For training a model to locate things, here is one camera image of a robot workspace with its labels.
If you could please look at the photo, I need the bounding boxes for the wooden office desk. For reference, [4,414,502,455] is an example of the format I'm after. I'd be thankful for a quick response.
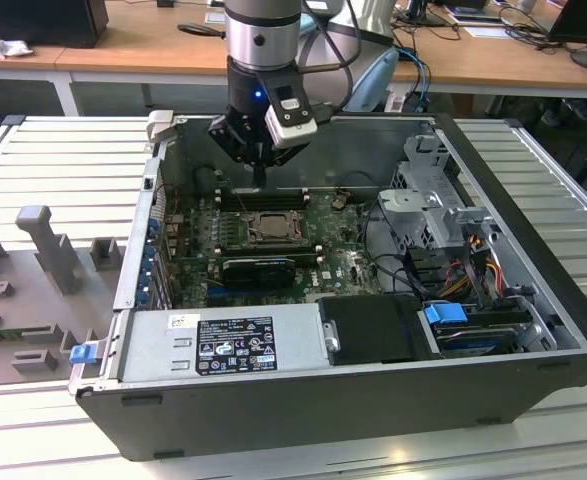
[0,0,587,121]

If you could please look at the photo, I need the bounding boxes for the grey plastic case latch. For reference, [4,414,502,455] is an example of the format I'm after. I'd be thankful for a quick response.
[145,110,189,151]

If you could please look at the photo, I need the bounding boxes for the wire locking lever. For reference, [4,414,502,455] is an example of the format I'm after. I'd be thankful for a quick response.
[232,187,255,235]

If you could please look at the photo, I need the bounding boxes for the crumpled white paper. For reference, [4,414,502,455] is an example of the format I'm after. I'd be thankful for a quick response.
[0,28,34,60]

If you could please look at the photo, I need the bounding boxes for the black desktop computer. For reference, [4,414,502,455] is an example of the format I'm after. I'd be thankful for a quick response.
[0,0,110,50]

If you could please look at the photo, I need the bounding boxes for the green motherboard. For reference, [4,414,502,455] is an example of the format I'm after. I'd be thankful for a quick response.
[165,187,389,309]

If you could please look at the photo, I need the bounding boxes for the silver topped CPU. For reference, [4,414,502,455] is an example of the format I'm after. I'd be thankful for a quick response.
[256,214,295,240]

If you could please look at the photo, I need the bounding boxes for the black RAM slot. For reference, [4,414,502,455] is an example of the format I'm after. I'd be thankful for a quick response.
[214,248,323,255]
[215,202,310,210]
[215,187,310,195]
[215,197,310,205]
[214,253,323,260]
[214,258,323,266]
[215,192,310,200]
[214,243,323,250]

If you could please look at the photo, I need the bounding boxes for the CPU socket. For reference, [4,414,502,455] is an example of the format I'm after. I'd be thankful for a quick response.
[244,210,308,247]

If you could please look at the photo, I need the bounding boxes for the orange yellow power wires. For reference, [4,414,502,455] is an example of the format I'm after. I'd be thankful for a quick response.
[440,259,505,300]

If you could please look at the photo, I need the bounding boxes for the black and silver PC case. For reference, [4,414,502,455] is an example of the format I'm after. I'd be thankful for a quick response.
[67,110,587,462]

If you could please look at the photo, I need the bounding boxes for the hard disk blue carrier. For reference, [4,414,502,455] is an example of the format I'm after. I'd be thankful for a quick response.
[420,299,529,359]

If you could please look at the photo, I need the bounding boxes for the black plastic shroud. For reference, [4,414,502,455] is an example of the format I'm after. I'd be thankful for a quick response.
[316,294,442,367]

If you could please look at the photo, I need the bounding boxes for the silver power supply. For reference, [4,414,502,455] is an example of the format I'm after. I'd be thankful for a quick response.
[120,307,332,386]

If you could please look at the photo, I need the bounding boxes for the silver metal drive cage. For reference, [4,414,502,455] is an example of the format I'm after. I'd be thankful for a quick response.
[376,132,504,254]

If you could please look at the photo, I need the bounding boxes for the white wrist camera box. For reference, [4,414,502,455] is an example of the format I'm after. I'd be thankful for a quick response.
[264,83,320,150]

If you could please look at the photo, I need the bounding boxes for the blue plastic latch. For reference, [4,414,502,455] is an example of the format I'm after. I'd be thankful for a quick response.
[70,343,97,366]

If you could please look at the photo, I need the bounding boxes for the blue cable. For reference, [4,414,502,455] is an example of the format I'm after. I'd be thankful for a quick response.
[396,47,433,115]

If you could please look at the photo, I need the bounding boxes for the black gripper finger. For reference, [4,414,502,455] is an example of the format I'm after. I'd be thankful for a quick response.
[207,115,262,188]
[260,143,306,188]

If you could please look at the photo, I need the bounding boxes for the metal socket cover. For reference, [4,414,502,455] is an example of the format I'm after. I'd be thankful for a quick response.
[246,212,307,246]

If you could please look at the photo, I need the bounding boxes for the grey parts rack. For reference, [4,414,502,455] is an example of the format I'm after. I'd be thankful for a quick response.
[0,204,130,390]

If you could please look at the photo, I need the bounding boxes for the black computer monitor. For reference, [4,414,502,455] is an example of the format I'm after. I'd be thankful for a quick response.
[547,0,587,75]

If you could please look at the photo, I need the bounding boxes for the green RAM stick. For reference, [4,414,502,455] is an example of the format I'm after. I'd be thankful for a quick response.
[0,327,42,347]

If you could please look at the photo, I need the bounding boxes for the black graphics card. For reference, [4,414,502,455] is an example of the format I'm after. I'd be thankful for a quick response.
[221,257,298,290]

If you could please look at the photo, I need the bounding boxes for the black flat wire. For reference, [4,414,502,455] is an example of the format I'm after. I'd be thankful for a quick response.
[460,224,499,307]

